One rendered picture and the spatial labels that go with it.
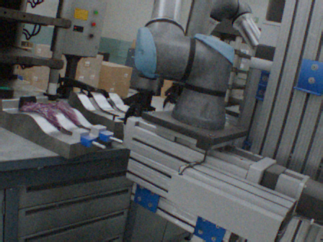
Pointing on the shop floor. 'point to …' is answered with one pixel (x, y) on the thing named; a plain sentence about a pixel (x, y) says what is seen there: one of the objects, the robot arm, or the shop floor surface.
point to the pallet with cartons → (115, 78)
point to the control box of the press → (81, 35)
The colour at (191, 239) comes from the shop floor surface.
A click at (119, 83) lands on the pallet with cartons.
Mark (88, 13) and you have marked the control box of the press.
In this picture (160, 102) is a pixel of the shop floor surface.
